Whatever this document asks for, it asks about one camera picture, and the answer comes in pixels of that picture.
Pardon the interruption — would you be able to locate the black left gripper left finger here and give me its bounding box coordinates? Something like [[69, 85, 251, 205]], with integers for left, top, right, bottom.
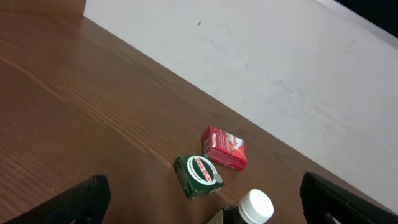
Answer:
[[4, 175, 111, 224]]

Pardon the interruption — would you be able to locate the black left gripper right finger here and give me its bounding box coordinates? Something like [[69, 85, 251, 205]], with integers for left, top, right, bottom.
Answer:
[[300, 172, 397, 224]]

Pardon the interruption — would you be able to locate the dark bottle white cap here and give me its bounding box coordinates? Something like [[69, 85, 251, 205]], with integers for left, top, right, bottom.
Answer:
[[207, 189, 274, 224]]

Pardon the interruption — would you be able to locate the red medicine box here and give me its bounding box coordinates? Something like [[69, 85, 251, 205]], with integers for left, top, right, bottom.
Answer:
[[202, 126, 248, 171]]

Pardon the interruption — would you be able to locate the green Zam-Buk box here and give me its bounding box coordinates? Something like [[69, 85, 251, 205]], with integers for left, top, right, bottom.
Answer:
[[173, 154, 224, 199]]

